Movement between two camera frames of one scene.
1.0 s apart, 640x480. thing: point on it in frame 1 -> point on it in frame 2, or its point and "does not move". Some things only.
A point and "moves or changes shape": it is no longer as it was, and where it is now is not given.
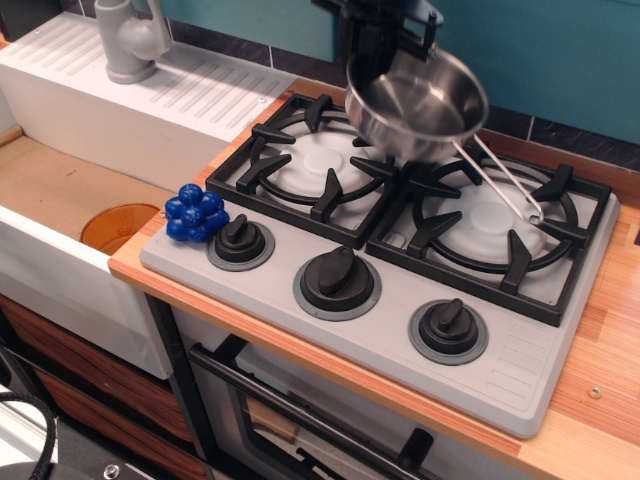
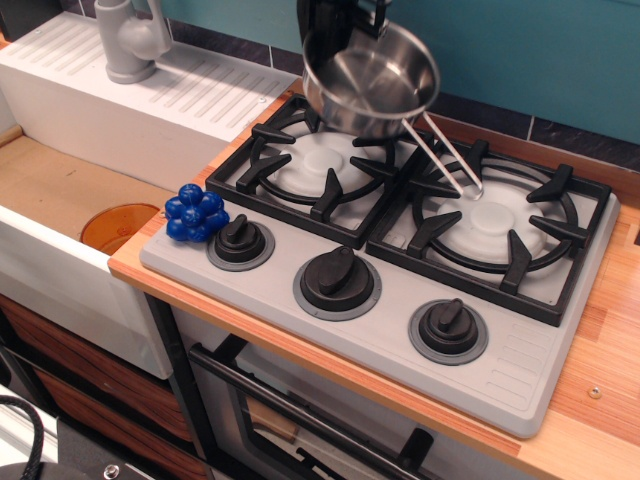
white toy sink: [75, 141] does not move
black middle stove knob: [336, 286] does not move
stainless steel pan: [417, 107] moves or changes shape
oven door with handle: [269, 411] does not move
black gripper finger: [376, 47] -> [332, 28]
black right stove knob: [449, 332] does not move
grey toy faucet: [134, 38] does not move
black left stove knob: [241, 245] does not move
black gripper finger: [351, 38] -> [308, 16]
